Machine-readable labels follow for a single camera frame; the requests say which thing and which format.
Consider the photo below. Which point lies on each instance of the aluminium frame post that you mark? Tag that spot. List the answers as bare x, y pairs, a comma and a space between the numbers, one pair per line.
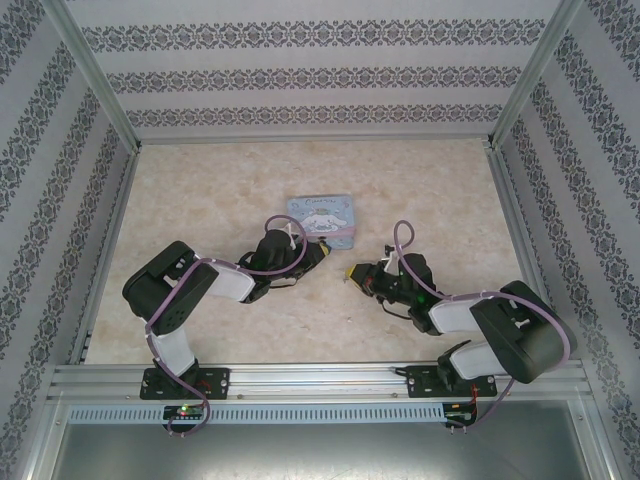
535, 70
100, 75

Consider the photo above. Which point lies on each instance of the small controller board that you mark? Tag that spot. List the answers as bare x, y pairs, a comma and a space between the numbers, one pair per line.
461, 415
184, 412

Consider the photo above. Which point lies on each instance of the aluminium mounting rail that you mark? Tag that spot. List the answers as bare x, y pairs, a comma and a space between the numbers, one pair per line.
320, 382

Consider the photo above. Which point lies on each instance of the grey metal panel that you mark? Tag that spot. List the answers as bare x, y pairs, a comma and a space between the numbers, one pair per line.
320, 452

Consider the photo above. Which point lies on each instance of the pastel cartoon tin box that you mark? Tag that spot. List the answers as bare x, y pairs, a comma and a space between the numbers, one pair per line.
320, 210

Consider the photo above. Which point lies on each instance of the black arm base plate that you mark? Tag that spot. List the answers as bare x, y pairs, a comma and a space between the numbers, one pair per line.
422, 382
215, 382

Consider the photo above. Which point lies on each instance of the aluminium table side rail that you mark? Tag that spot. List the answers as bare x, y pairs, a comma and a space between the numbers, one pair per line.
107, 250
537, 250

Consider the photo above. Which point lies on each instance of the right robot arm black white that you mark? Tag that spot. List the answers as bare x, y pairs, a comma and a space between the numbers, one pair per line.
520, 335

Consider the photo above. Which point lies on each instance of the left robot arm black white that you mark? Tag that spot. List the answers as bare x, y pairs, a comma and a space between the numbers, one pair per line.
155, 285

